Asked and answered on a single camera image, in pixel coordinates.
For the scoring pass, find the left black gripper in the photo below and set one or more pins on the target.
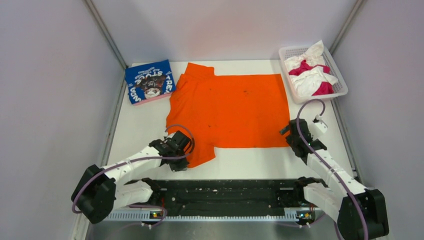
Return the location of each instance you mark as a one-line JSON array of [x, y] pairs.
[[181, 166]]

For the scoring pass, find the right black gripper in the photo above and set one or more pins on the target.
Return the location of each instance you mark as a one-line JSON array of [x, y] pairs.
[[289, 139]]

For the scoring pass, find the orange t-shirt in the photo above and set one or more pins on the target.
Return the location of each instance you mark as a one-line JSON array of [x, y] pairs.
[[228, 111]]

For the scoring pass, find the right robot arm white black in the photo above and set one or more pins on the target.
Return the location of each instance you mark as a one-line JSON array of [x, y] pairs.
[[359, 212]]

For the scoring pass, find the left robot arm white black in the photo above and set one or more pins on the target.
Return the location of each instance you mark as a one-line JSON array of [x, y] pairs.
[[103, 189]]

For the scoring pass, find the folded pink t-shirt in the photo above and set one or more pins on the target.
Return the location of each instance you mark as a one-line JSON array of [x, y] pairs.
[[153, 98]]

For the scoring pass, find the white and pink crumpled t-shirt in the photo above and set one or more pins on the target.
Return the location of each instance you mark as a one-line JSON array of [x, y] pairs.
[[309, 73]]

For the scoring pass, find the white plastic basket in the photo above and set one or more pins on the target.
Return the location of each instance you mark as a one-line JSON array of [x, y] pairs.
[[340, 89]]

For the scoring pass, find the folded blue printed t-shirt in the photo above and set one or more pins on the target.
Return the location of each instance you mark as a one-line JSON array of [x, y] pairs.
[[149, 80]]

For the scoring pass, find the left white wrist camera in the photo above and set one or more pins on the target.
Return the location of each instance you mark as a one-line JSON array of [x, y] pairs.
[[168, 135]]

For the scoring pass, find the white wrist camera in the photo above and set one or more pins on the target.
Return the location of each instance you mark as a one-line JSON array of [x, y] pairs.
[[319, 127], [168, 135]]

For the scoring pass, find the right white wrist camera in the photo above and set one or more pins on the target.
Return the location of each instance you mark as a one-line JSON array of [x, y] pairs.
[[319, 127]]

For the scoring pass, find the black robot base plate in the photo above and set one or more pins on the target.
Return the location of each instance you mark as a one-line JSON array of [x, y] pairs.
[[153, 214]]

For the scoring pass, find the aluminium rail frame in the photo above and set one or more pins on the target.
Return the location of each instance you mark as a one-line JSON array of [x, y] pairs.
[[252, 201]]

